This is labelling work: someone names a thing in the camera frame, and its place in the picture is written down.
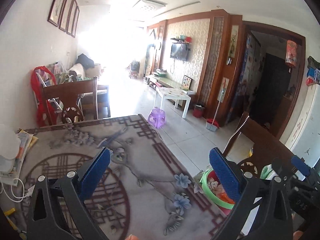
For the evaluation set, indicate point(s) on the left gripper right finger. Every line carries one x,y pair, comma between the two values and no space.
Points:
273,219

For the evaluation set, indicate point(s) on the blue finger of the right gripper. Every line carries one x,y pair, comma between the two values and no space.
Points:
302,167

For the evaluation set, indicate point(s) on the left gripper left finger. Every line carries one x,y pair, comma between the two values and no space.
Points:
45,216

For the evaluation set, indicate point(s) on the person's right hand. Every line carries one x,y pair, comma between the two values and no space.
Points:
297,235

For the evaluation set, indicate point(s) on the person's left hand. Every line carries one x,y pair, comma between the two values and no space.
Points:
132,237

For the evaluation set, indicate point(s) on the white refrigerator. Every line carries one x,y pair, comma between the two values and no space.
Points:
304,139

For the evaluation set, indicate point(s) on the dark wooden chair near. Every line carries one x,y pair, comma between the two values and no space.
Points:
266,147

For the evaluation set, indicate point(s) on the dark wooden chair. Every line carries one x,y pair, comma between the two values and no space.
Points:
266,147
68,94

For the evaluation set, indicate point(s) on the red bin with green rim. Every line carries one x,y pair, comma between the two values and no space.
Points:
214,190

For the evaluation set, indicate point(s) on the orange plastic snack bag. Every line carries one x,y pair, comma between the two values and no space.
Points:
222,195

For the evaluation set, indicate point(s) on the stack of magazines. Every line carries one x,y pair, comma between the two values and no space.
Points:
27,142

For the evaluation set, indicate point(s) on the white desk lamp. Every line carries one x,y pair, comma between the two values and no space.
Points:
9,148

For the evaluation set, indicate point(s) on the mop with red base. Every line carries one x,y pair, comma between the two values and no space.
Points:
211,124

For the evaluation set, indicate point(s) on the red bag on rack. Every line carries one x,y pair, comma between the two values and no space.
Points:
37,88

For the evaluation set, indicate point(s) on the patterned tablecloth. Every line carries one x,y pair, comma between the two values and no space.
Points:
145,191

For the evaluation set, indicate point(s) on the small red waste bin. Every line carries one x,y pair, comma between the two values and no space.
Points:
198,111

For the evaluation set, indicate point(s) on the dark wooden chair far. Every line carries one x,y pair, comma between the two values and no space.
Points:
68,94

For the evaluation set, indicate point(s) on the purple plastic stool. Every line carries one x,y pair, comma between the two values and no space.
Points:
157,118

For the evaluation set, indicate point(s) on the white coffee table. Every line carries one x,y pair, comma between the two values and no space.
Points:
173,94

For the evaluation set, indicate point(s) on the wall mounted television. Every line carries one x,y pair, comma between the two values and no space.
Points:
180,51

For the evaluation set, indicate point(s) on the framed wall pictures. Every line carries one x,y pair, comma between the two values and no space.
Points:
64,14

